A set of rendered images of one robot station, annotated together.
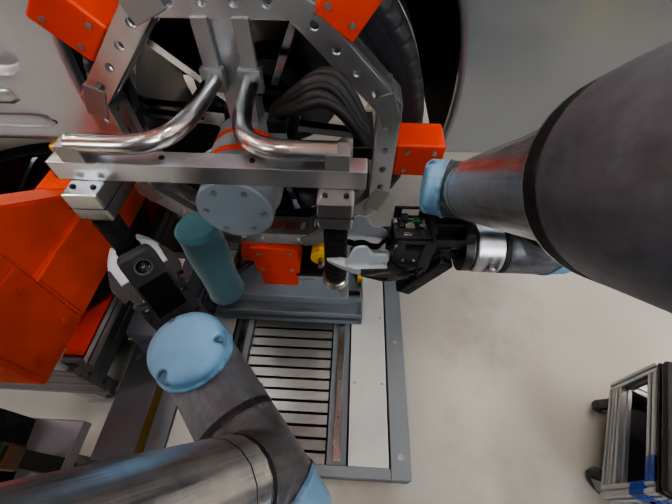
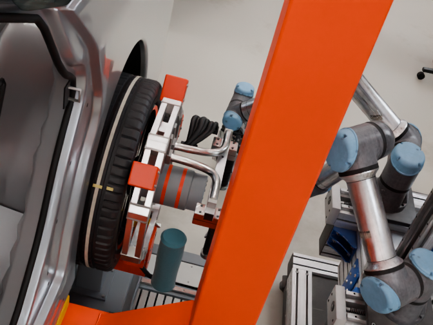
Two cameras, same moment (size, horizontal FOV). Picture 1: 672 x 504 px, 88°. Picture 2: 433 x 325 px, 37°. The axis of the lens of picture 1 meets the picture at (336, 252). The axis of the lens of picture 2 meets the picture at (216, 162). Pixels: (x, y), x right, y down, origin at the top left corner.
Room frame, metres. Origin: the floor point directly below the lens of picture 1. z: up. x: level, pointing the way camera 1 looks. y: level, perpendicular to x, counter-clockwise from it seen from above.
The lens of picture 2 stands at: (0.50, 1.73, 2.35)
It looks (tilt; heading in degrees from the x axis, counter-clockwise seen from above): 41 degrees down; 266
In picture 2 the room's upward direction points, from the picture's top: 15 degrees clockwise
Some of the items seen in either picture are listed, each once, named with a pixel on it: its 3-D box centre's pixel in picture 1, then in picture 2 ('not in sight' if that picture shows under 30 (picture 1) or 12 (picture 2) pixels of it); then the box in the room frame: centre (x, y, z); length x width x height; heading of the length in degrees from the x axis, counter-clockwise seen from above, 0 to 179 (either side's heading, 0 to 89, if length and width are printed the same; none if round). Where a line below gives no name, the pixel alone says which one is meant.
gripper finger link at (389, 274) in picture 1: (387, 265); not in sight; (0.30, -0.08, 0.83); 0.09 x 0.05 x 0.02; 97
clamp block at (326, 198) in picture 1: (336, 194); (223, 148); (0.36, 0.00, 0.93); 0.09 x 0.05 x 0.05; 177
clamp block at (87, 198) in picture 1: (101, 185); (208, 216); (0.38, 0.34, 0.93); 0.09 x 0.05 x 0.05; 177
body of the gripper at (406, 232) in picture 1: (428, 243); (232, 140); (0.33, -0.14, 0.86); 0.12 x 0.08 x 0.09; 88
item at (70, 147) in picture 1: (139, 87); (192, 170); (0.46, 0.26, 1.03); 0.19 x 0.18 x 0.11; 177
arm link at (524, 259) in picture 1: (533, 248); not in sight; (0.32, -0.30, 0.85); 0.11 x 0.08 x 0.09; 88
